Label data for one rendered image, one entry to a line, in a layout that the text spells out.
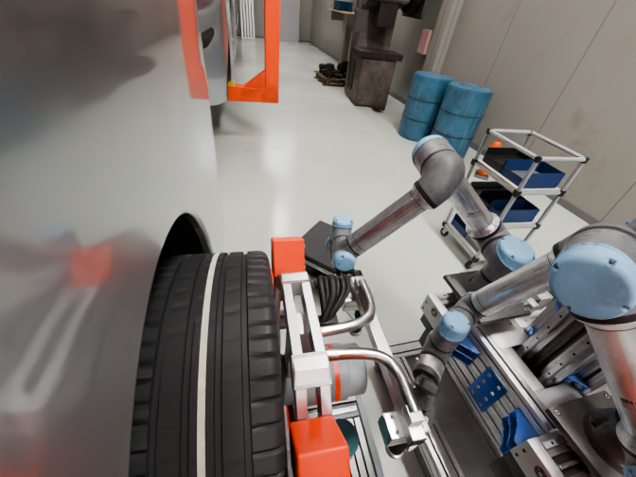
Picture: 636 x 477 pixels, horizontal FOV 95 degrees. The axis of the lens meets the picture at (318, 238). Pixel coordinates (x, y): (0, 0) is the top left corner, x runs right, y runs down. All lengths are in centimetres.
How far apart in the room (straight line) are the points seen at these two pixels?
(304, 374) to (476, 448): 122
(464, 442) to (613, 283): 113
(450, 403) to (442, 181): 114
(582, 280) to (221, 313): 61
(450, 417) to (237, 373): 129
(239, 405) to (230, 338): 10
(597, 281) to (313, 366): 49
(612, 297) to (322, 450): 51
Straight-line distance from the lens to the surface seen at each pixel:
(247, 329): 52
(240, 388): 50
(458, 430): 166
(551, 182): 256
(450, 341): 92
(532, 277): 88
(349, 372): 79
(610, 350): 76
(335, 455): 50
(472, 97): 458
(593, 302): 68
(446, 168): 87
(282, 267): 69
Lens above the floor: 160
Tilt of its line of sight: 39 degrees down
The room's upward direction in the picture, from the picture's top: 8 degrees clockwise
